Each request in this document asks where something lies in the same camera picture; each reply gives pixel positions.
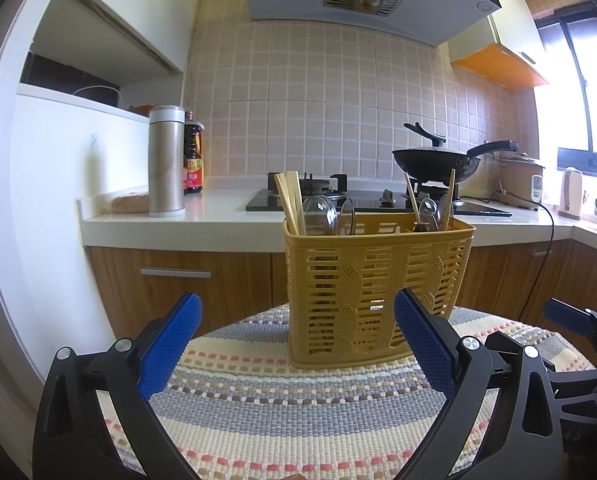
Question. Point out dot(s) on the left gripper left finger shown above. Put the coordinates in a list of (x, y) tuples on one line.
[(71, 439)]

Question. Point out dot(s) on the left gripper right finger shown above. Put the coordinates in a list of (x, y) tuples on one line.
[(462, 368)]

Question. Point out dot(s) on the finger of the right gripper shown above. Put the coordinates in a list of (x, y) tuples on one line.
[(533, 393), (583, 323)]

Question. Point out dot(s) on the grey translucent plastic spoon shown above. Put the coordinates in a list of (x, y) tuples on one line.
[(429, 216)]

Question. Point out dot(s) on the clear plastic spoon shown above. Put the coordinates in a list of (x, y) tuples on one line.
[(320, 216)]

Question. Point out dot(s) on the smoky grey plastic spoon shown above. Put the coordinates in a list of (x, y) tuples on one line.
[(346, 218)]

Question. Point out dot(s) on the white electric kettle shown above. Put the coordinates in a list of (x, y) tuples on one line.
[(571, 200)]

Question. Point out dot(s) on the yellow plastic utensil basket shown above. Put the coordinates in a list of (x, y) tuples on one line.
[(342, 288)]

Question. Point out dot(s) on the striped woven table mat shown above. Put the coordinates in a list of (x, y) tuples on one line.
[(237, 409)]

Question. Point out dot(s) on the beige rice cooker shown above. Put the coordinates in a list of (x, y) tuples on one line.
[(522, 180)]

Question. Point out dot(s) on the black gas stove top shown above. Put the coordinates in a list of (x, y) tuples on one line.
[(336, 187)]

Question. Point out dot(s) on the large soy sauce bottle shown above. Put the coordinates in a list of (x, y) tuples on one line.
[(193, 159)]

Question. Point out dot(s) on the steel thermos flask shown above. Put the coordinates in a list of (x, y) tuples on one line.
[(166, 154)]

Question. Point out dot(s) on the black wok with handle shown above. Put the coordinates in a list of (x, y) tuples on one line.
[(435, 164)]

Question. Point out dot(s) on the orange wall cabinet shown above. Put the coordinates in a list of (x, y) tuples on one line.
[(505, 48)]

